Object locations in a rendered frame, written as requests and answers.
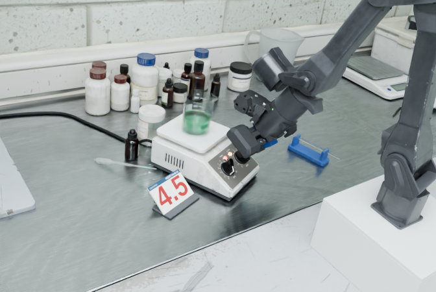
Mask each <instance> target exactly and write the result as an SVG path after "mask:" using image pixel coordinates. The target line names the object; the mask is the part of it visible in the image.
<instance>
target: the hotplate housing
mask: <svg viewBox="0 0 436 292"><path fill-rule="evenodd" d="M231 143H232V142H231V141H230V140H229V139H228V137H226V138H224V139H223V140H221V141H220V142H219V143H218V144H216V145H215V146H213V147H212V148H211V149H210V150H208V151H207V152H206V153H199V152H196V151H193V150H191V149H189V148H187V147H185V146H182V145H180V144H177V143H175V142H173V141H171V140H168V139H166V138H164V137H161V136H159V135H158V136H157V137H155V138H153V139H152V151H151V162H152V165H156V166H158V167H159V168H160V169H162V170H164V171H166V172H168V173H172V172H174V171H176V170H177V169H179V171H180V172H181V174H182V176H183V177H184V179H185V180H186V181H187V182H190V183H192V184H194V185H196V186H198V187H200V188H202V189H205V190H206V191H209V192H210V193H213V194H215V195H217V196H219V197H222V198H224V199H226V200H228V201H230V200H231V199H232V198H233V197H235V196H236V195H237V194H238V193H239V192H240V191H241V190H242V189H243V188H244V187H245V186H246V185H247V184H248V183H249V182H250V181H251V180H252V179H253V178H254V177H255V176H256V175H257V173H258V171H259V170H260V167H259V163H258V162H257V164H258V166H257V167H256V168H255V169H254V170H253V171H251V172H250V173H249V174H248V175H247V176H246V177H245V178H244V179H243V180H242V181H241V182H240V183H239V184H238V185H237V186H236V187H235V188H234V189H231V188H230V187H229V185H228V184H227V183H226V182H225V181H224V180H223V179H222V178H221V177H220V176H219V175H218V174H217V172H216V171H215V170H214V169H213V168H212V167H211V166H210V164H209V163H208V162H209V161H210V160H211V159H212V158H213V157H215V156H216V155H217V154H219V153H220V152H221V151H222V150H223V149H225V148H226V147H227V146H229V145H230V144H231ZM251 157H252V156H251Z"/></svg>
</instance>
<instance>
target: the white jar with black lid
mask: <svg viewBox="0 0 436 292"><path fill-rule="evenodd" d="M251 75H252V66H251V65H250V64H248V63H246V62H232V63H231V64H230V70H229V74H228V82H227V87H228V88H229V89H230V90H233V91H238V92H244V91H247V90H248V89H249V86H250V80H251Z"/></svg>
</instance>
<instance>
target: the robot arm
mask: <svg viewBox="0 0 436 292"><path fill-rule="evenodd" d="M402 5H413V13H414V17H415V22H416V26H417V35H416V40H415V46H414V49H413V55H412V59H411V65H410V68H409V74H408V77H407V83H406V89H405V93H404V98H403V102H402V108H401V112H400V117H399V120H398V122H397V123H395V124H394V125H392V126H390V127H389V128H387V129H385V130H384V131H383V132H382V135H381V147H380V149H379V151H378V152H377V154H378V155H379V154H381V157H380V163H381V166H382V167H383V168H384V181H383V182H382V184H381V187H380V190H379V192H378V195H377V197H376V200H377V202H374V203H372V204H371V205H370V207H371V208H372V209H373V210H374V211H376V212H377V213H378V214H380V215H381V216H382V217H383V218H384V219H386V220H387V221H388V222H390V223H391V224H392V225H393V226H395V227H396V228H397V229H399V230H402V229H405V228H407V227H409V226H411V225H413V224H415V223H417V222H419V221H421V220H423V216H422V215H421V212H422V210H423V208H424V205H425V203H426V201H427V199H428V197H429V195H430V192H429V191H427V189H426V188H427V187H428V186H429V185H430V184H431V183H432V182H434V181H435V180H436V165H435V162H434V161H433V158H432V154H433V134H432V130H431V125H430V120H431V115H432V112H433V107H434V104H435V98H436V0H361V1H360V2H359V4H358V5H357V6H356V7H355V9H354V10H353V11H352V13H351V14H350V15H349V16H348V17H347V19H346V20H345V22H344V23H343V24H342V25H341V27H340V28H339V30H338V31H337V32H336V33H335V34H334V36H333V37H332V39H331V40H330V41H329V42H328V43H327V45H326V46H325V47H323V48H322V49H321V50H320V51H319V52H317V53H316V54H314V55H313V56H311V57H310V58H309V59H307V60H306V61H305V62H304V63H303V64H302V65H301V66H298V67H293V65H292V64H291V63H290V61H288V59H287V58H286V57H285V55H284V54H283V52H282V50H281V49H280V48H279V47H273V48H271V50H270V51H269V52H268V53H265V54H264V55H263V56H261V57H260V58H259V59H257V60H256V61H255V62H254V63H253V65H252V70H253V71H254V72H255V74H257V76H258V77H259V79H260V80H261V81H262V82H263V84H264V85H265V86H266V88H267V89H268V90H269V91H273V90H275V91H276V92H279V91H282V90H283V89H284V88H285V90H284V91H283V92H282V93H281V94H280V95H279V96H278V97H277V98H276V99H275V98H274V99H273V101H272V102H270V101H269V100H267V98H265V97H264V96H262V95H260V94H258V93H256V92H255V91H252V90H247V91H244V92H241V93H240V94H239V95H238V96H237V98H236V99H234V108H235V109H236V110H237V111H239V112H241V113H242V114H247V115H248V116H250V117H252V118H251V119H250V120H249V121H250V122H251V123H252V124H253V127H251V128H248V127H247V126H245V125H238V126H235V127H232V128H231V129H230V130H229V131H228V132H227V133H226V136H227V137H228V139H229V140H230V141H231V142H232V144H233V145H234V146H235V148H236V149H237V155H238V157H239V158H241V157H244V158H248V157H249V156H252V155H253V154H256V153H259V152H261V151H263V150H265V148H267V147H271V146H273V145H275V144H277V143H278V140H277V139H278V138H280V137H282V136H283V135H284V137H285V138H286V137H288V136H290V135H292V134H294V133H295V132H296V131H297V124H296V123H297V122H298V121H297V119H298V118H300V117H301V116H302V115H303V114H304V113H305V112H306V111H307V110H309V111H310V113H311V114H312V115H314V114H318V113H319V112H322V111H323V105H322V101H323V98H318V97H316V95H318V94H320V93H322V92H325V91H328V90H330V89H332V88H334V87H336V86H337V84H338V83H339V81H340V80H341V77H342V76H343V74H344V72H345V71H346V66H347V63H348V61H349V59H350V57H351V56H352V55H353V54H354V52H355V51H356V50H357V49H358V47H359V46H360V45H361V44H362V43H363V42H364V41H365V39H366V38H367V37H368V35H369V34H370V33H371V32H372V31H373V30H374V29H375V27H376V26H377V25H378V24H379V22H380V21H381V20H382V19H383V18H384V17H385V15H386V14H387V13H388V12H389V11H390V10H391V9H392V7H393V6H402ZM285 131H286V132H287V133H286V134H285V133H284V132H285Z"/></svg>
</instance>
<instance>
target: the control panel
mask: <svg viewBox="0 0 436 292"><path fill-rule="evenodd" d="M236 151H237V149H236V148H235V146H234V145H233V144H232V143H231V144H230V145H229V146H227V147H226V148H225V149H223V150H222V151H221V152H220V153H219V154H217V155H216V156H215V157H213V158H212V159H211V160H210V161H209V162H208V163H209V164H210V166H211V167H212V168H213V169H214V170H215V171H216V172H217V174H218V175H219V176H220V177H221V178H222V179H223V180H224V181H225V182H226V183H227V184H228V185H229V187H230V188H231V189H234V188H235V187H236V186H237V185H238V184H239V183H240V182H241V181H242V180H243V179H244V178H245V177H246V176H247V175H248V174H249V173H250V172H251V171H253V170H254V169H255V168H256V167H257V166H258V164H257V162H256V161H255V160H254V159H253V158H252V157H251V156H249V157H250V160H249V161H248V162H247V163H246V164H240V163H239V162H237V160H236V159H235V157H234V154H235V152H236ZM229 153H232V155H231V156H230V155H229ZM224 156H226V157H227V160H225V159H224ZM230 158H231V159H233V162H234V169H235V173H234V174H233V175H232V176H228V175H226V174H224V173H223V171H222V170H221V164H222V163H223V162H227V161H228V160H229V159H230Z"/></svg>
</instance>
